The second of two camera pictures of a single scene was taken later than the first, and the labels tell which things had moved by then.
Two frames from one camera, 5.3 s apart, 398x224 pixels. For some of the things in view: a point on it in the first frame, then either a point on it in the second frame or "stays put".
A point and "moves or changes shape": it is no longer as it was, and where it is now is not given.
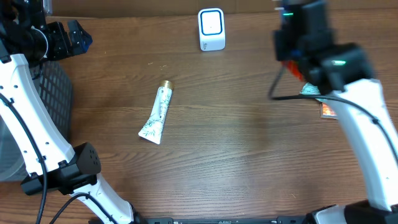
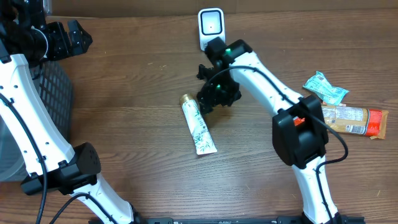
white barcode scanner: [211, 29] stays put
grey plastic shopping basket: [55, 88] stays put
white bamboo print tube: [152, 130] to [203, 140]
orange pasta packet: [293, 66] moves or changes shape
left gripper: [57, 33] stays put
